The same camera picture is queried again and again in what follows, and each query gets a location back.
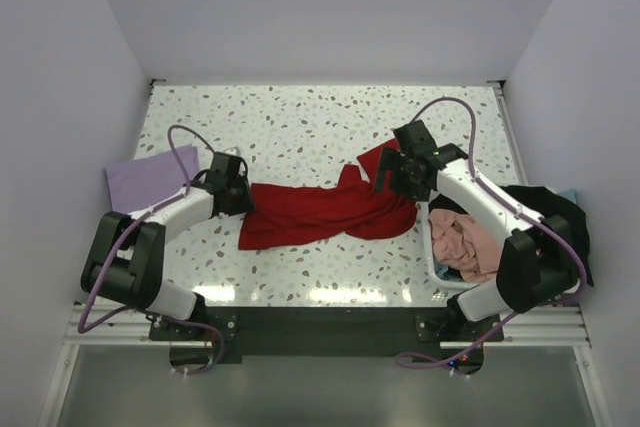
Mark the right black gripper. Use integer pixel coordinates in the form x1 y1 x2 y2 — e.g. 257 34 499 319
374 146 430 202

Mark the red t shirt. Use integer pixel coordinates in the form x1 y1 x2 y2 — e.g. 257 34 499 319
238 139 418 251

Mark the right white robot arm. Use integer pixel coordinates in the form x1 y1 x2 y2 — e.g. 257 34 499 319
375 120 587 340

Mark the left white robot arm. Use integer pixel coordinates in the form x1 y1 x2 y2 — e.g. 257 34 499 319
78 152 255 339

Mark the folded lavender t shirt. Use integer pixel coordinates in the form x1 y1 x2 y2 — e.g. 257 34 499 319
105 145 200 213

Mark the white laundry basket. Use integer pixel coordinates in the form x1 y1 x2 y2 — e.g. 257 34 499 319
422 195 586 294

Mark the pink t shirt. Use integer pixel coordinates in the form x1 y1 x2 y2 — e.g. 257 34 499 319
428 209 502 283

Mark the dark blue garment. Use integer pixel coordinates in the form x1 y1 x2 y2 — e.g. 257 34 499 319
434 261 462 282

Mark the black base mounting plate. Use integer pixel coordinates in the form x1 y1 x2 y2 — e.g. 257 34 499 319
149 307 504 374

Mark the black t shirt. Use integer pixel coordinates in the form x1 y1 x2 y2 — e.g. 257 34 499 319
430 184 596 288

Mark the light blue garment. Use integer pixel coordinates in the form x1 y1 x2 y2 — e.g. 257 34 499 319
555 189 578 204

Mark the aluminium frame rail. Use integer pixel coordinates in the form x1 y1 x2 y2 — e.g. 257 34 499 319
40 306 613 426

